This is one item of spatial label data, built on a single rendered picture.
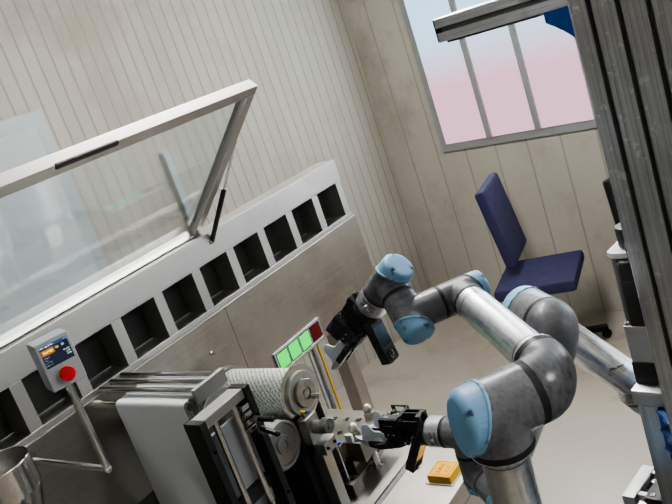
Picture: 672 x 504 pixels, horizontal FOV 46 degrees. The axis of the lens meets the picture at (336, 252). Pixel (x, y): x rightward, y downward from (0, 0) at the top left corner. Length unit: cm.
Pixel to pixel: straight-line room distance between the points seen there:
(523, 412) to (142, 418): 92
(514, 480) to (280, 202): 140
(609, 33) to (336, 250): 161
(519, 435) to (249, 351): 119
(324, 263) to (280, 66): 237
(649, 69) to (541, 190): 359
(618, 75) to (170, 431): 119
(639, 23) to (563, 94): 329
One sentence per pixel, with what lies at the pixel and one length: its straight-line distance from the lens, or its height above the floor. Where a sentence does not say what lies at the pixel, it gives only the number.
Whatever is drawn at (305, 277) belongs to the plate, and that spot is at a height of 136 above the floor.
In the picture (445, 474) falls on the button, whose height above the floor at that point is 92.
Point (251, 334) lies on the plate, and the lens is 238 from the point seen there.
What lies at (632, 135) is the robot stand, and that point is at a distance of 135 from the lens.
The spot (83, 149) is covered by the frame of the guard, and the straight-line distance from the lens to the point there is 162.
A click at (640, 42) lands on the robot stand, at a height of 191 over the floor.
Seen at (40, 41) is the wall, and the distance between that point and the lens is 406.
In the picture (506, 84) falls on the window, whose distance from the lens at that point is 473.
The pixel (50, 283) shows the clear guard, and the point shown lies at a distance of 189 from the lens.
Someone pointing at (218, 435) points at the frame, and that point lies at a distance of 167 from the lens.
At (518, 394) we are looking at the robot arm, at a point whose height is 144.
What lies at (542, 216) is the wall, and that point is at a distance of 493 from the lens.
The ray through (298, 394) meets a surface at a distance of 201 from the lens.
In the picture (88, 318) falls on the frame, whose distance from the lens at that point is 202.
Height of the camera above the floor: 207
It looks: 15 degrees down
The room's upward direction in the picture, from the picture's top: 19 degrees counter-clockwise
